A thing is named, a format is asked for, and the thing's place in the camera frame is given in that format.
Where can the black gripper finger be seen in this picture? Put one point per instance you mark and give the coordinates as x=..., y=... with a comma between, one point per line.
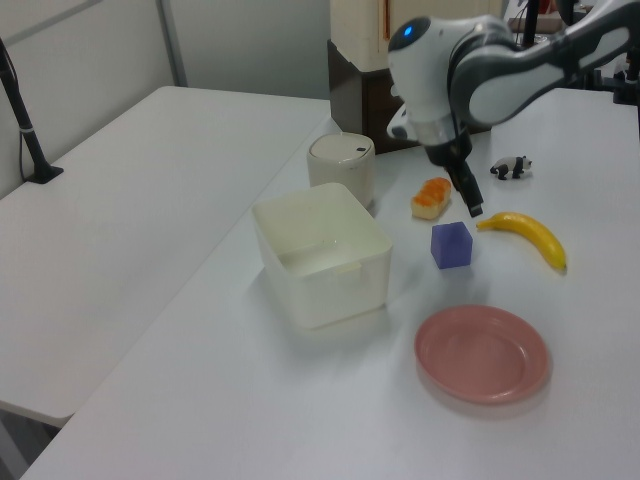
x=456, y=181
x=472, y=195

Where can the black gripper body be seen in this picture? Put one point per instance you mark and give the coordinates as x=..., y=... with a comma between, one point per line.
x=447, y=152

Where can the purple foam cube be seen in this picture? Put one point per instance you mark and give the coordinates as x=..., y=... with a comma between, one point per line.
x=452, y=247

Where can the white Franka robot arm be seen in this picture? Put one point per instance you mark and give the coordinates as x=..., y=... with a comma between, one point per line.
x=500, y=85

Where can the pink plastic plate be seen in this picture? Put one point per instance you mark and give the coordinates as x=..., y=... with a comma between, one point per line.
x=480, y=355

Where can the toy bread loaf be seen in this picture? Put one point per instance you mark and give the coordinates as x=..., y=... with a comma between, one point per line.
x=430, y=200

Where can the small panda figurine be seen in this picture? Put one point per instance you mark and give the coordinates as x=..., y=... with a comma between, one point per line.
x=510, y=166

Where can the yellow toy banana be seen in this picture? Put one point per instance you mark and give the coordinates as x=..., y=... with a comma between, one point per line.
x=535, y=235

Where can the small white lidded bin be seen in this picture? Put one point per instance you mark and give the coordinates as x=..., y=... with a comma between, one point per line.
x=340, y=165

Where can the orange box latch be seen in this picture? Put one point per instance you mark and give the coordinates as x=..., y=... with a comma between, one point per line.
x=386, y=20

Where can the cream open plastic container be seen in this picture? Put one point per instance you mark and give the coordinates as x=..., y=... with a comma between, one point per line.
x=325, y=295

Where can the black clamp stand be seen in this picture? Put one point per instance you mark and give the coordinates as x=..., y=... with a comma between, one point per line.
x=625, y=87
x=30, y=140

